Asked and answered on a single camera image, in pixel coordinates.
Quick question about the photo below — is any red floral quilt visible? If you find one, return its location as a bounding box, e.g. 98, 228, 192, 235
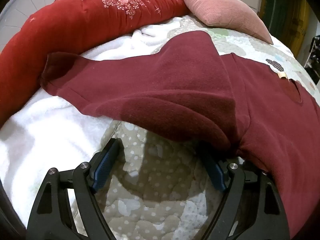
0, 0, 191, 128

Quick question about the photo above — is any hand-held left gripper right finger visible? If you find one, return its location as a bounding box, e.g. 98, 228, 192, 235
198, 144, 292, 240

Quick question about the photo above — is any grey round fan guard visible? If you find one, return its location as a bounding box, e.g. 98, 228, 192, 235
0, 0, 84, 29

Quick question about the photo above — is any beige quilted bedspread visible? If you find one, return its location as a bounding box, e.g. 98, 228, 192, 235
70, 15, 318, 240

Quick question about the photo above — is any cluttered storage shelf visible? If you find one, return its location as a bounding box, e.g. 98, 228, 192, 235
303, 35, 320, 86

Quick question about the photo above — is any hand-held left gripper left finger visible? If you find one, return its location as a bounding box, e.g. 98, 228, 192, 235
26, 138, 125, 240

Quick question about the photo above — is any pink corduroy pillow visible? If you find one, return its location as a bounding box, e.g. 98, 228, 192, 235
173, 0, 273, 45

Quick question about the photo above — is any maroon sweater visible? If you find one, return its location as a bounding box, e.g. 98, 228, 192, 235
40, 30, 320, 238

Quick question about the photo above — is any yellow and green door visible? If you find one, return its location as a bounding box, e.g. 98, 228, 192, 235
259, 0, 312, 68

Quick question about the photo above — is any white fleece blanket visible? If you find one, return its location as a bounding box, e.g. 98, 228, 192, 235
0, 16, 186, 229

